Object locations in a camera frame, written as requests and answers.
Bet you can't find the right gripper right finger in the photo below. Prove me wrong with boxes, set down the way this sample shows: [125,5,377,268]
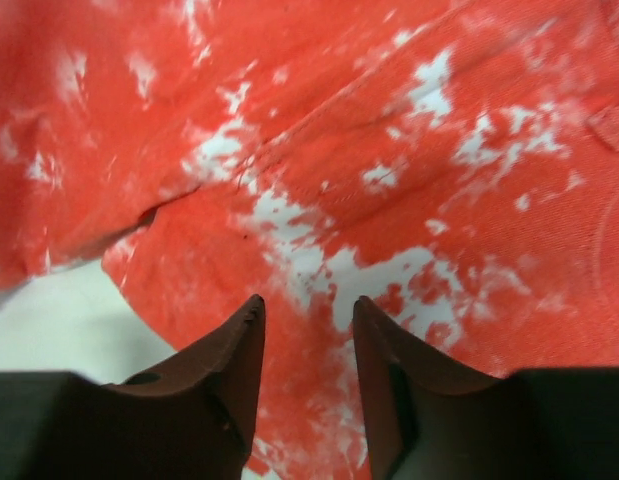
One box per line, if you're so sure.
[352,297,514,479]

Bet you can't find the red white-splattered trousers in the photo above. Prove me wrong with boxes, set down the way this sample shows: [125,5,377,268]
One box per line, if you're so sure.
[0,1,619,479]

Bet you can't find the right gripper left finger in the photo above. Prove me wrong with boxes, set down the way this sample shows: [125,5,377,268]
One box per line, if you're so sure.
[101,295,266,479]

